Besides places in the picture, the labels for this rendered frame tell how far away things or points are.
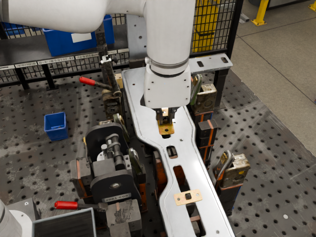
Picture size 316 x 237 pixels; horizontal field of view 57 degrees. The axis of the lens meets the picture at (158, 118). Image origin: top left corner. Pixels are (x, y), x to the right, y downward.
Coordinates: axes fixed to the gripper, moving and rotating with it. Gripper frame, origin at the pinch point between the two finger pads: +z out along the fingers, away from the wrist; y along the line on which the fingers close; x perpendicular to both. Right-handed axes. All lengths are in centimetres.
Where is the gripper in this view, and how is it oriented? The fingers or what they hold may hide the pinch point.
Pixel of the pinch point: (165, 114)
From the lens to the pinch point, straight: 70.6
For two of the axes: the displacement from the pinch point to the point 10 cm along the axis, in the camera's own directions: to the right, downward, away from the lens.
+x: -1.1, -7.5, 6.6
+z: -0.1, 6.6, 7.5
